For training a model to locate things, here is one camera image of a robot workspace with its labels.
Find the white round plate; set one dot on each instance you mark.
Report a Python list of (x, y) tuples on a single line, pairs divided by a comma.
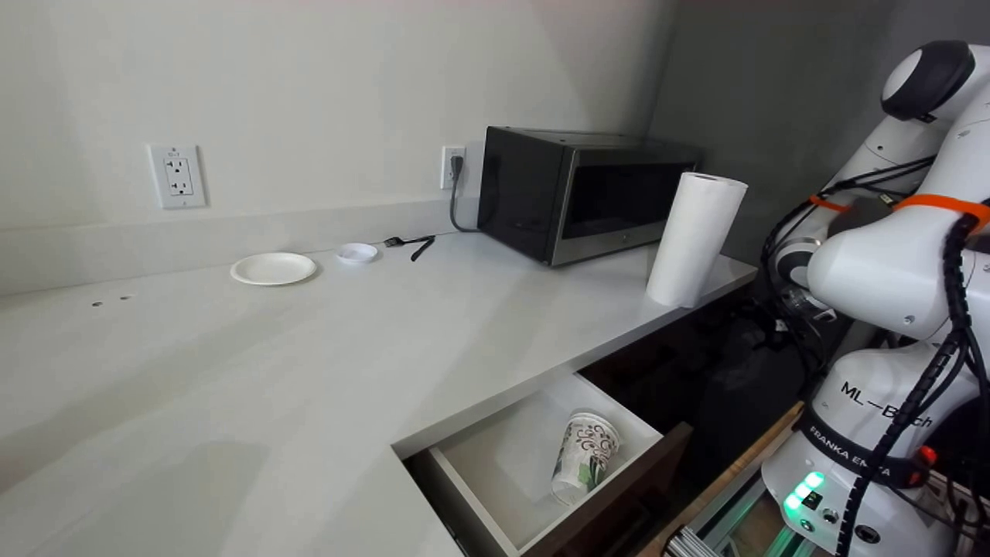
[(274, 272)]

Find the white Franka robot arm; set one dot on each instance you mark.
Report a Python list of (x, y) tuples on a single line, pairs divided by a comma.
[(884, 274)]

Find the patterned paper cup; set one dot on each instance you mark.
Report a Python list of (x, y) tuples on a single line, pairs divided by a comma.
[(585, 450)]

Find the small white bowl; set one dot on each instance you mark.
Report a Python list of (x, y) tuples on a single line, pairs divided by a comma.
[(356, 256)]

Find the white wall outlet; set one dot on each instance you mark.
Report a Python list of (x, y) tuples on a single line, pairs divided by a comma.
[(446, 156), (178, 177)]

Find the white drawer with dark front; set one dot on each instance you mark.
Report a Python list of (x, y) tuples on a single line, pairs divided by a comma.
[(506, 465)]

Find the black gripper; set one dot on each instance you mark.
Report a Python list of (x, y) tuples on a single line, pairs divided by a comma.
[(762, 374)]

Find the white paper towel roll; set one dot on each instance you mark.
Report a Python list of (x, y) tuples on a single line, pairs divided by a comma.
[(693, 242)]

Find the wooden platform board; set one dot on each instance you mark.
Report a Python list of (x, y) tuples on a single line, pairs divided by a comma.
[(738, 474)]

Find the black plastic utensil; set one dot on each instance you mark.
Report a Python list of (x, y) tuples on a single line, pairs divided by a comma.
[(418, 242)]

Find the stainless steel microwave oven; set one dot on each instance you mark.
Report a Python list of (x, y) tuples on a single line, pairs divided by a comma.
[(575, 196)]

